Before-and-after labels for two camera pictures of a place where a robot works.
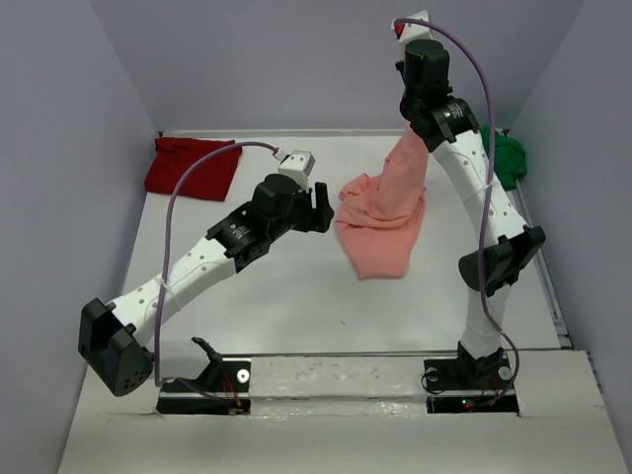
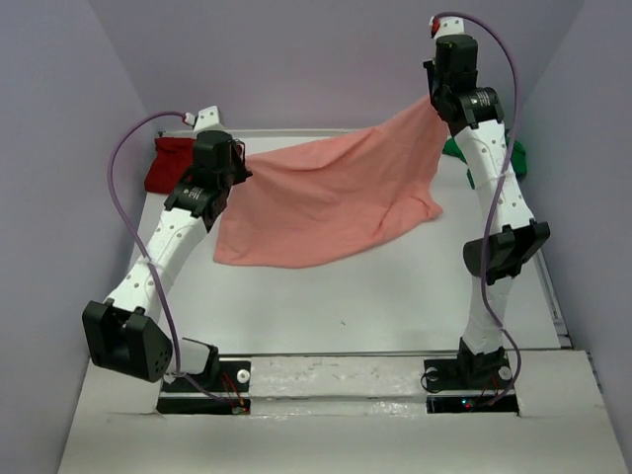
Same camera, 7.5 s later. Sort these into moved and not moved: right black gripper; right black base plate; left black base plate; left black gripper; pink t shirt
Moved: left black gripper; right black gripper; pink t shirt
Not moved: left black base plate; right black base plate
